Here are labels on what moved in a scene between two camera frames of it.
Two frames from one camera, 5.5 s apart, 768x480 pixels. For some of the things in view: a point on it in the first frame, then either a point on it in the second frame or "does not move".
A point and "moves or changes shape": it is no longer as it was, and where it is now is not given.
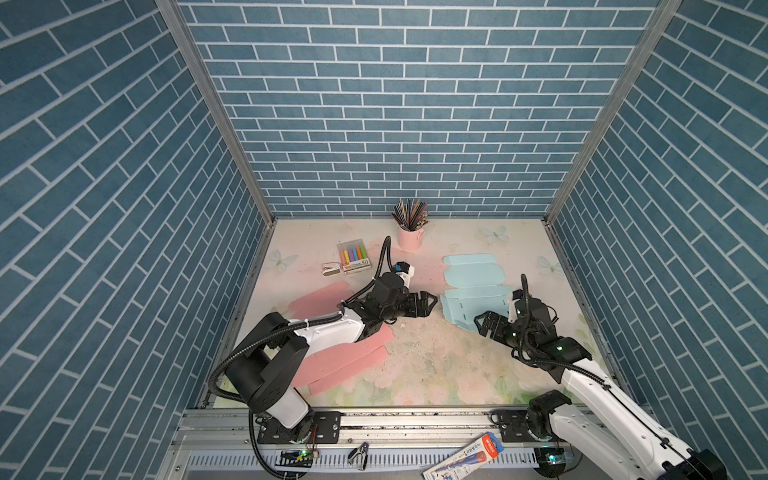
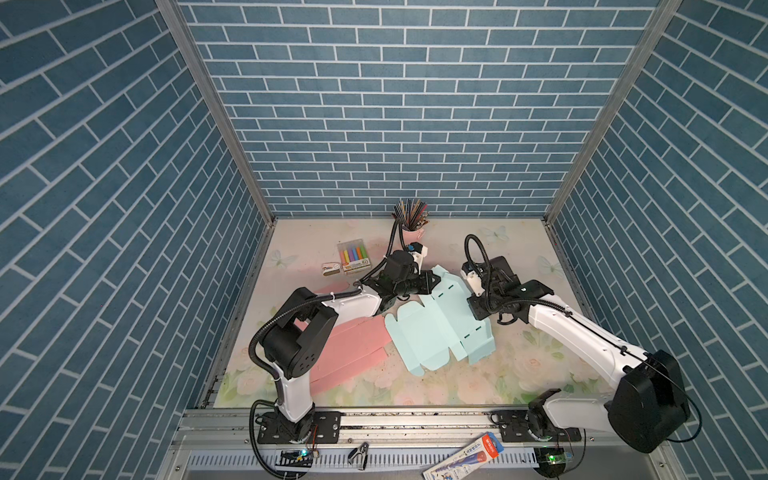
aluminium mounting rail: x=224 y=444 does not move
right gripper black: x=496 y=331 → x=476 y=311
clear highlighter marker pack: x=353 y=256 does not move
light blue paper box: x=476 y=282 moves or changes shape
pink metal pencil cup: x=410 y=240 does not move
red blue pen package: x=464 y=463 does not move
